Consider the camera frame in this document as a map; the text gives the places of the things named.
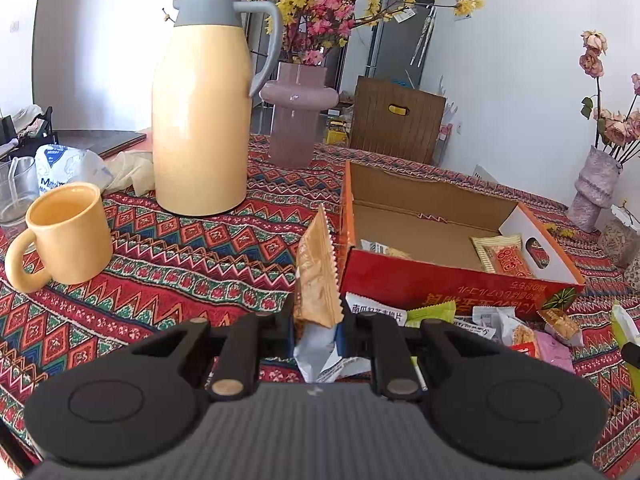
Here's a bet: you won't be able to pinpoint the tan oat crisp packet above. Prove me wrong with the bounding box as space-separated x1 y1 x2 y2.
294 205 344 328

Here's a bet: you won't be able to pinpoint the orange striped snack packet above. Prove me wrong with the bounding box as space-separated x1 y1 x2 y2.
471 234 534 278

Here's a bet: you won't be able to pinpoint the white oat snack packet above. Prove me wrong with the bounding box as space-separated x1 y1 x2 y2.
345 292 408 326

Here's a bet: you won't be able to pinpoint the pink snack packet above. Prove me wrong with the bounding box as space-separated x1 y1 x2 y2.
534 330 575 374

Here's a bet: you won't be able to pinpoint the green snack packet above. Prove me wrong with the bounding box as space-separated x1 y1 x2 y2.
405 300 457 328

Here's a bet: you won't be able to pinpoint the red cardboard snack box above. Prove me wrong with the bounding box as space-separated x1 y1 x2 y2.
338 162 585 320

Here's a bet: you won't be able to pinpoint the clear seed container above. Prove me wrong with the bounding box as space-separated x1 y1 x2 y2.
598 204 639 269

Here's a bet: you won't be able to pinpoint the fallen yellow flowers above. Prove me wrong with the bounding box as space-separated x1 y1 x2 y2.
544 222 578 238

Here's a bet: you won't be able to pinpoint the purple textured vase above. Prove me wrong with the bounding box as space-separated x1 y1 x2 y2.
566 146 623 232

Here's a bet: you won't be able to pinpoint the cream cloth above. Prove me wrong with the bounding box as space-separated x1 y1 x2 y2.
103 152 155 196

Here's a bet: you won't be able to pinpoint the dried pink roses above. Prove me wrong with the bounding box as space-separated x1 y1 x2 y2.
578 29 639 167

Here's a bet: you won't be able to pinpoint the brown wooden chair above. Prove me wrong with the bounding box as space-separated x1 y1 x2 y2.
349 76 446 164

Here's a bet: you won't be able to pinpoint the yellow ceramic mug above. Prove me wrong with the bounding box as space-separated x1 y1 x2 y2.
4 182 113 294

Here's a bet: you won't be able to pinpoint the yellow thermos jug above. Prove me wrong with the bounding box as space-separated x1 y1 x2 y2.
152 0 283 217

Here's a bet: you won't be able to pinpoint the white blue tissue pack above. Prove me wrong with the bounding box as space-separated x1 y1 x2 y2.
35 144 114 195

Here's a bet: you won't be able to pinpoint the clear glass cup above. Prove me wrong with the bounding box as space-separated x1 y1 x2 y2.
0 156 39 226

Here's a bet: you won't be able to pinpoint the grey refrigerator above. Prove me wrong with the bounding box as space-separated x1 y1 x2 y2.
366 0 437 89

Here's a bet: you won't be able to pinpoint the pink and yellow blossom branches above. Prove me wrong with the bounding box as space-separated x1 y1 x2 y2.
246 0 486 66

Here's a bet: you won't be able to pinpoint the pink glass ring vase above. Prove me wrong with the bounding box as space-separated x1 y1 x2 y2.
259 62 338 168

